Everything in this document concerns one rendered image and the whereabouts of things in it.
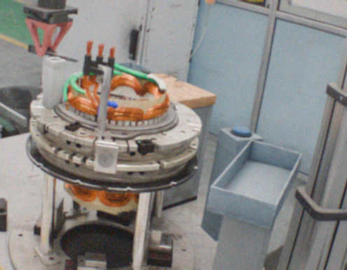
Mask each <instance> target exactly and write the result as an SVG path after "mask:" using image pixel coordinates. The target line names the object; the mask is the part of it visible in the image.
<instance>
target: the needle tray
mask: <svg viewBox="0 0 347 270"><path fill-rule="evenodd" d="M302 157H303V153H298V152H295V151H292V150H288V149H285V148H281V147H278V146H271V145H268V144H265V143H261V142H258V141H253V140H250V141H249V142H248V144H247V145H246V146H245V147H244V148H243V149H242V150H241V151H240V153H239V154H238V155H237V156H236V158H235V159H234V160H233V161H232V162H231V163H230V164H229V165H228V167H227V168H226V169H225V170H224V172H223V173H222V174H221V175H220V176H219V178H217V180H216V181H215V182H214V183H213V184H212V186H211V189H210V193H209V199H208V203H207V207H206V211H207V212H211V213H213V212H214V213H216V214H220V215H223V221H222V225H221V232H220V235H219V238H218V242H217V246H216V251H215V256H214V262H213V265H212V269H211V270H262V269H263V264H264V261H265V258H266V253H267V249H268V244H269V242H270V239H271V235H272V232H273V227H274V223H275V220H276V218H277V216H278V213H279V211H280V209H281V207H282V205H283V204H284V201H285V199H286V197H287V195H288V193H289V190H290V188H291V187H292V184H293V183H294V180H295V178H296V176H297V174H298V171H299V167H300V165H301V160H302Z"/></svg>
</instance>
